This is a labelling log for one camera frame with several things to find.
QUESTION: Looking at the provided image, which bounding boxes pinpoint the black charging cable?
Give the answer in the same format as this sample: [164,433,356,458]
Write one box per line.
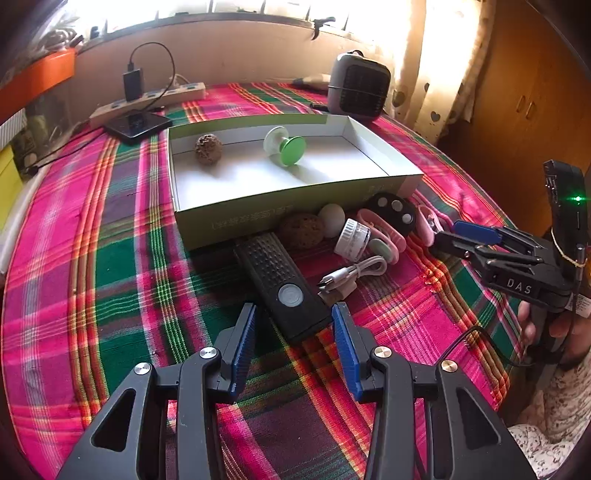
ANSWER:
[127,41,177,113]

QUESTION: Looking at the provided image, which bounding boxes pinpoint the pink white clip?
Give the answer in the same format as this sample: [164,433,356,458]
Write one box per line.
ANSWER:
[415,205,453,247]

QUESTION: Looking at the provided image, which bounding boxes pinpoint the black charger plug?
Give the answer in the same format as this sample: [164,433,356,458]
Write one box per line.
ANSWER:
[123,61,143,102]

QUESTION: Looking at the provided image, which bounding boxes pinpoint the pink plaid bedspread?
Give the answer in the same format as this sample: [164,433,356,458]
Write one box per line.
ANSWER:
[0,81,528,480]

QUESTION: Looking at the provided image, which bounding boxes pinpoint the black three-button key fob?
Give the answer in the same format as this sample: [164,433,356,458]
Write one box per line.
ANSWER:
[365,192,417,237]

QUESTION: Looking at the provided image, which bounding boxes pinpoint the pink oval clip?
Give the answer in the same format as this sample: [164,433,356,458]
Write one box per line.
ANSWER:
[356,208,407,265]

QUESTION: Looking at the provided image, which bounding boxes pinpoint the person's right hand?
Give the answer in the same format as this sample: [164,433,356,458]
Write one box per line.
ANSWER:
[517,301,590,365]

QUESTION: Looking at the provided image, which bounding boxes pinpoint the yellow box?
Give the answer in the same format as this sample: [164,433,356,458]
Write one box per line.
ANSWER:
[0,144,23,229]

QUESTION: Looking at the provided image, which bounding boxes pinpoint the black smartphone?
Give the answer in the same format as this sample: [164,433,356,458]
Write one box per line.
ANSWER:
[104,110,172,145]

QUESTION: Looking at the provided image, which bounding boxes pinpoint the white egg-shaped object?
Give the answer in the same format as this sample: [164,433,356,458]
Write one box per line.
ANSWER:
[318,203,346,238]

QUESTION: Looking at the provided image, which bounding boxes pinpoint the wooden wardrobe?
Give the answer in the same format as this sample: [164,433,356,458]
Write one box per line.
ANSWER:
[439,1,590,235]

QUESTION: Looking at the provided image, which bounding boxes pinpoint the white power strip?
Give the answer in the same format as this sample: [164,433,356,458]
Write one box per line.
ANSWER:
[89,82,206,128]

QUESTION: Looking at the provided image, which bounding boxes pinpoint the striped grey box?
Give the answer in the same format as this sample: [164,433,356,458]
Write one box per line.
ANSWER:
[0,108,27,150]

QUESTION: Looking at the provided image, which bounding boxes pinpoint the orange tray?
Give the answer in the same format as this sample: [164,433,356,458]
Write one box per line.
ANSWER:
[0,48,76,123]

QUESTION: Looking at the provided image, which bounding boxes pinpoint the heart pattern curtain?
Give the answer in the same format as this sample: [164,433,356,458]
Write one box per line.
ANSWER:
[386,1,497,144]

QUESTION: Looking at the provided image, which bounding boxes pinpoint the white usb cable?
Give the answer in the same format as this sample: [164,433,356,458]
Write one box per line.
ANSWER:
[316,254,389,294]

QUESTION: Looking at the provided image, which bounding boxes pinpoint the green white suction holder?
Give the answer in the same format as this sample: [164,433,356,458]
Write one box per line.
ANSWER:
[263,126,307,167]

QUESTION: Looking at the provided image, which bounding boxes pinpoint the brown carved walnut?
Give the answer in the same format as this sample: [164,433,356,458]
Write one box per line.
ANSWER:
[276,213,325,250]
[194,134,223,166]

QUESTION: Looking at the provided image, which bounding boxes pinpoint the black remote control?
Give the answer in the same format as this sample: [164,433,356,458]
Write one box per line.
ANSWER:
[235,232,332,344]

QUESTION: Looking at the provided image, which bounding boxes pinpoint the green white cardboard tray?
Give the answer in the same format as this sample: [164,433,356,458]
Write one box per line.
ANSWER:
[168,114,423,250]

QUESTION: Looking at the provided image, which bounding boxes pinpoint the grey portable heater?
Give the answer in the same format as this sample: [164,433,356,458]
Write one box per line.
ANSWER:
[328,50,391,122]

